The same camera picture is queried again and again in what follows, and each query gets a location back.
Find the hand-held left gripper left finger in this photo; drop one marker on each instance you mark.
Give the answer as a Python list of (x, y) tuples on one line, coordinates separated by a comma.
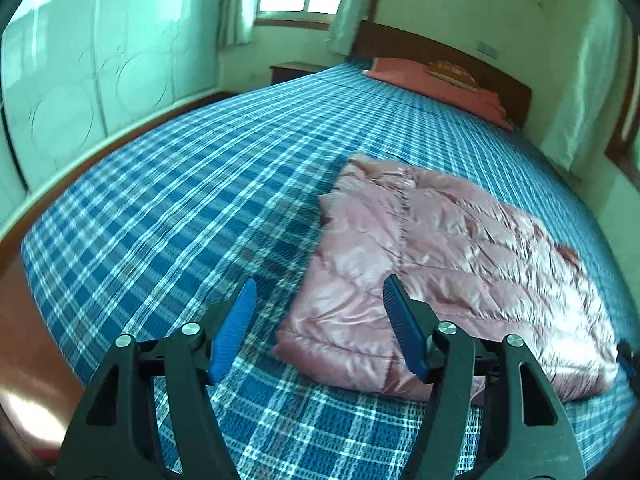
[(235, 330)]

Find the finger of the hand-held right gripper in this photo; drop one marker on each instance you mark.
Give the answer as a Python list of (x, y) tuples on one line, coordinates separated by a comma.
[(631, 362)]

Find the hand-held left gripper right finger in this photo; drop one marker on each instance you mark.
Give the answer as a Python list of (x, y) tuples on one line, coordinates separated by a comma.
[(405, 330)]

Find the pink puffer jacket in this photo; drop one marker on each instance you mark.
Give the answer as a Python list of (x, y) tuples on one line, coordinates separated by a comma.
[(450, 270)]

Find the bed with blue plaid sheet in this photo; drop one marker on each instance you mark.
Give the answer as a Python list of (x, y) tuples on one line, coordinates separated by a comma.
[(175, 200)]

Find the orange pillow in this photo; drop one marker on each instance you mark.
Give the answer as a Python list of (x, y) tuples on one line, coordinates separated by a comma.
[(400, 72)]

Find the small brown patterned pillow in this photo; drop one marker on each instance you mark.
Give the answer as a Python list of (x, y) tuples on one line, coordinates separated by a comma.
[(450, 74)]

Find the wooden nightstand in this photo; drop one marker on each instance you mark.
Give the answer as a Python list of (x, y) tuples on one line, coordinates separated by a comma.
[(295, 70)]

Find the pale green curtain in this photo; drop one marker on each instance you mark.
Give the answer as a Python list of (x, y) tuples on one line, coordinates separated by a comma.
[(355, 5), (585, 85), (237, 5)]

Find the dark wooden headboard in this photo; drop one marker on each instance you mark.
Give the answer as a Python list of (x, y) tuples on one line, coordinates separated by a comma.
[(400, 42)]

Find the glass sliding door wardrobe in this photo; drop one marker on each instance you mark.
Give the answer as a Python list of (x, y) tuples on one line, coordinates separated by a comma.
[(100, 60)]

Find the wall socket plate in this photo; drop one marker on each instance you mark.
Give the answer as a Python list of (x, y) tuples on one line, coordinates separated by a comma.
[(488, 49)]

